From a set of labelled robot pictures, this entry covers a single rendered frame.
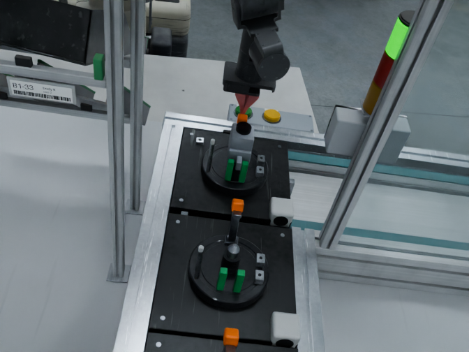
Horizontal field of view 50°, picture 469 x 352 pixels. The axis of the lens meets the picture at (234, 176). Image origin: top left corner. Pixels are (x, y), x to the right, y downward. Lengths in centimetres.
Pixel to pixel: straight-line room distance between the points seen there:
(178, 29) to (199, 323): 137
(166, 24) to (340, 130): 127
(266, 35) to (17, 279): 63
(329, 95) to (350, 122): 232
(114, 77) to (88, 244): 47
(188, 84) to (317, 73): 191
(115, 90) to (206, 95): 77
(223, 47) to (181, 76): 186
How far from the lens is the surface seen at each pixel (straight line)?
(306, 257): 97
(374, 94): 80
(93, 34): 73
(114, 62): 67
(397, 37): 75
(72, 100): 72
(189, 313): 85
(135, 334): 84
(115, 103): 71
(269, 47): 86
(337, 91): 320
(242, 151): 99
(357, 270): 106
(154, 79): 148
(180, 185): 102
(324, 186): 117
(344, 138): 84
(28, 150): 127
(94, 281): 101
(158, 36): 190
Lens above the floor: 171
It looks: 44 degrees down
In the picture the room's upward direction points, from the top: 12 degrees clockwise
